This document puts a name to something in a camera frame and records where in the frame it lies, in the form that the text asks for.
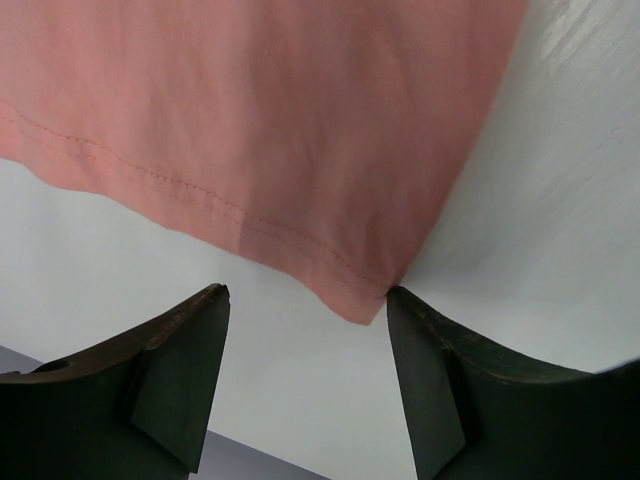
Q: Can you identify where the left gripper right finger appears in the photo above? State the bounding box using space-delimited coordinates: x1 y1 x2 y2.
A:
387 287 639 479

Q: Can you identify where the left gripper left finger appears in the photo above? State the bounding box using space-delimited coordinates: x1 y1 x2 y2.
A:
1 284 230 479

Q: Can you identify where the pink t shirt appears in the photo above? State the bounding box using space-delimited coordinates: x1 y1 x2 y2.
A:
1 1 527 325

